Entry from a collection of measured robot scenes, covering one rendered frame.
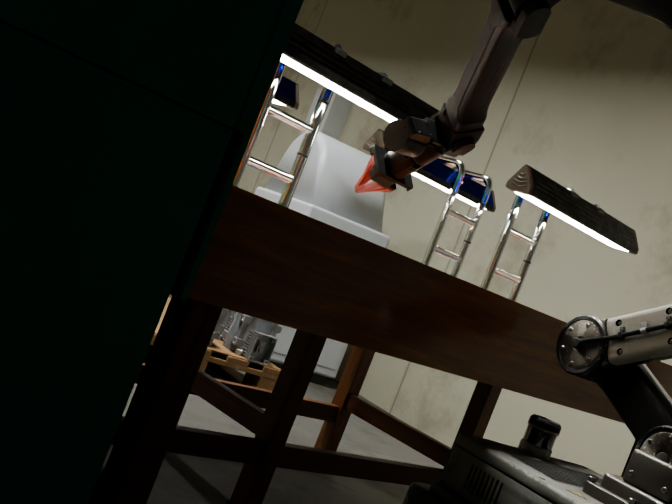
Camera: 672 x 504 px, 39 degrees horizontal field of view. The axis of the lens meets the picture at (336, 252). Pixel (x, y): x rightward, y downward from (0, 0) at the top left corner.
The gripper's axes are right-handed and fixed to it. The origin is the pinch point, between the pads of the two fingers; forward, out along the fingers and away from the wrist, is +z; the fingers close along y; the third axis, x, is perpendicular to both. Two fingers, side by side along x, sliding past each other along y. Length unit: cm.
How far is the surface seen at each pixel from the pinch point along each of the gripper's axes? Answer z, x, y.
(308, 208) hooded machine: 176, -150, -189
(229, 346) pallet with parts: 180, -62, -130
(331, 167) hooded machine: 168, -176, -202
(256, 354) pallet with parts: 172, -57, -138
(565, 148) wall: 63, -151, -256
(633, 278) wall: 45, -68, -245
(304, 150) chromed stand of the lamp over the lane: 20.8, -24.6, -9.9
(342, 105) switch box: 215, -283, -283
